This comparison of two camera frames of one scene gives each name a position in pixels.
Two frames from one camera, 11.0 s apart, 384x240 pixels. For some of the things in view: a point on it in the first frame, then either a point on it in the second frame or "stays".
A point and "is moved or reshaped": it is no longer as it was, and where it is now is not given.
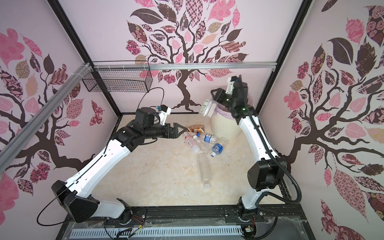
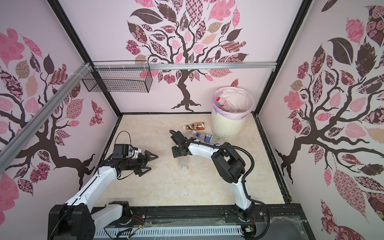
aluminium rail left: [48, 107] stays
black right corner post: [303, 10] stays
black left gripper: [174, 134] → [143, 162]
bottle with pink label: [191, 143] is moved or reshaped
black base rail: [283, 217] stays
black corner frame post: [81, 48] stays
